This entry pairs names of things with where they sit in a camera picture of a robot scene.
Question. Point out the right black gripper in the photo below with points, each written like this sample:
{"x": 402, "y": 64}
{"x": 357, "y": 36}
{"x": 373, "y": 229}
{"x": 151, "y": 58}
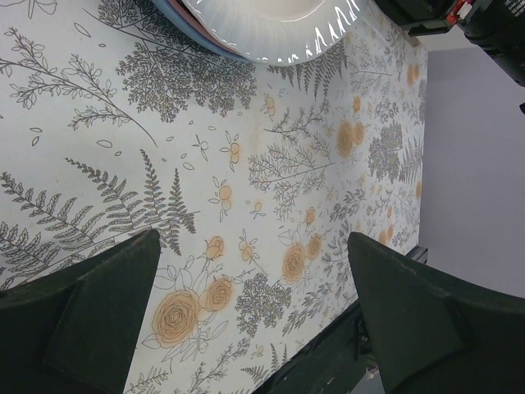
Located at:
{"x": 495, "y": 26}

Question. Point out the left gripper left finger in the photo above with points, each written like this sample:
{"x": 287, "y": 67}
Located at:
{"x": 75, "y": 330}

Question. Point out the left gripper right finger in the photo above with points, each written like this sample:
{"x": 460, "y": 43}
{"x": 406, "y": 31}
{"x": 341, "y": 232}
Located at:
{"x": 432, "y": 332}

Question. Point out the white ribbed deep plate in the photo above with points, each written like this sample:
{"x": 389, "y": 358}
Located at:
{"x": 278, "y": 33}

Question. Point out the floral patterned table mat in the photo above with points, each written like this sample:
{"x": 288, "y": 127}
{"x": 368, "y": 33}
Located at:
{"x": 114, "y": 122}

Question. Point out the pink ceramic plate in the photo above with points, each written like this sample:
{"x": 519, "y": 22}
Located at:
{"x": 182, "y": 10}

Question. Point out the light blue ceramic plate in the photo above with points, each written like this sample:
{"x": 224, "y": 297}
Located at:
{"x": 165, "y": 8}

